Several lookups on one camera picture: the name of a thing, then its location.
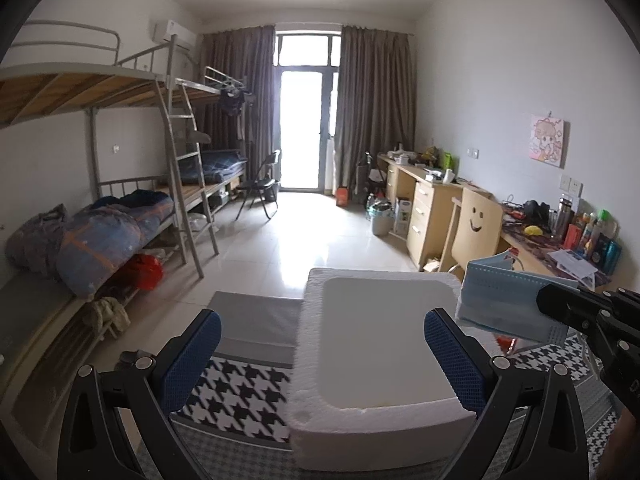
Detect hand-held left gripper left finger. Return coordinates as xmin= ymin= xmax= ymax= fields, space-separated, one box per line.
xmin=57 ymin=308 xmax=223 ymax=480

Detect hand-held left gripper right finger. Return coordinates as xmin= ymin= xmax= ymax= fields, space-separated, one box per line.
xmin=423 ymin=308 xmax=601 ymax=480

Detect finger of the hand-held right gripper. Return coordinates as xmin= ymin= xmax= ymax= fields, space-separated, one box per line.
xmin=595 ymin=310 xmax=640 ymax=408
xmin=536 ymin=283 xmax=640 ymax=333

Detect blue face mask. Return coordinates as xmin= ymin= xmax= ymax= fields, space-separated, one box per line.
xmin=455 ymin=252 xmax=581 ymax=346

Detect white foam box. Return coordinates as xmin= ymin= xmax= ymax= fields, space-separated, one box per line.
xmin=287 ymin=267 xmax=478 ymax=471

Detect white paper sheet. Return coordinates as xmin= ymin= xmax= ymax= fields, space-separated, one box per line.
xmin=547 ymin=247 xmax=598 ymax=288

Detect houndstooth tablecloth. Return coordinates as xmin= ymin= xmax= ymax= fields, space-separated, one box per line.
xmin=135 ymin=290 xmax=640 ymax=480

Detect wooden desk with dark cover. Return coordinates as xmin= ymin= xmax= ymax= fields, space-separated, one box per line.
xmin=492 ymin=210 xmax=621 ymax=288

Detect green cap bottle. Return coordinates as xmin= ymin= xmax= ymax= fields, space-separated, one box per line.
xmin=592 ymin=210 xmax=613 ymax=251

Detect dark thermos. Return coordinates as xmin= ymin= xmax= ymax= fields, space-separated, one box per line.
xmin=557 ymin=196 xmax=576 ymax=231

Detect pale yellow cloth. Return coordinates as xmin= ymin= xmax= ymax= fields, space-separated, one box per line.
xmin=82 ymin=296 xmax=131 ymax=333

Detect red plastic bag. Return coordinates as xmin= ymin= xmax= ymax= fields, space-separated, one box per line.
xmin=120 ymin=253 xmax=165 ymax=292

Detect wooden chair with smiley face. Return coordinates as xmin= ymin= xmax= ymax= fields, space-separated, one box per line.
xmin=440 ymin=186 xmax=505 ymax=278

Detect blue checked quilt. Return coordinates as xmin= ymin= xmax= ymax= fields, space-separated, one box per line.
xmin=55 ymin=191 xmax=175 ymax=301

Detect white carton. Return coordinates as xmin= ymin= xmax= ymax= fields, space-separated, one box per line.
xmin=395 ymin=197 xmax=413 ymax=235

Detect light wooden desk with drawers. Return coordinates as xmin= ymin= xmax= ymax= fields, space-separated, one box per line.
xmin=376 ymin=154 xmax=493 ymax=268

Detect white bucket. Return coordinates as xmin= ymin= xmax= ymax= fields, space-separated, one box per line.
xmin=369 ymin=200 xmax=396 ymax=236

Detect black folding chair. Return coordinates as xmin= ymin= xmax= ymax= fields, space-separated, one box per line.
xmin=235 ymin=149 xmax=282 ymax=221

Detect grey cloth bundle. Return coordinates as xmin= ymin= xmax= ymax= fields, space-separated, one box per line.
xmin=5 ymin=204 xmax=68 ymax=281

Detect dark blue bedding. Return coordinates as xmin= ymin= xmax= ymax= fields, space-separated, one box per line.
xmin=177 ymin=149 xmax=248 ymax=185

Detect dark hanging clothes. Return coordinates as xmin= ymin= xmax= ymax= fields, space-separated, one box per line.
xmin=217 ymin=85 xmax=253 ymax=117

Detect glass balcony door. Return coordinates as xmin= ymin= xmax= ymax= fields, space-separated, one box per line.
xmin=275 ymin=32 xmax=343 ymax=193

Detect brown curtain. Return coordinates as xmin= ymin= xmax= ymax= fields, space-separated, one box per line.
xmin=334 ymin=25 xmax=417 ymax=196
xmin=200 ymin=25 xmax=276 ymax=161

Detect grey metal bunk bed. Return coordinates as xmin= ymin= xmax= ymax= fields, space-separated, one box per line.
xmin=0 ymin=20 xmax=221 ymax=401
xmin=165 ymin=65 xmax=251 ymax=221

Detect white air conditioner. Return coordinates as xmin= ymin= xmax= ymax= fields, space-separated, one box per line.
xmin=150 ymin=20 xmax=197 ymax=51

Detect pink wall poster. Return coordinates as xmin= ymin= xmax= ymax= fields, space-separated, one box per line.
xmin=530 ymin=115 xmax=571 ymax=170

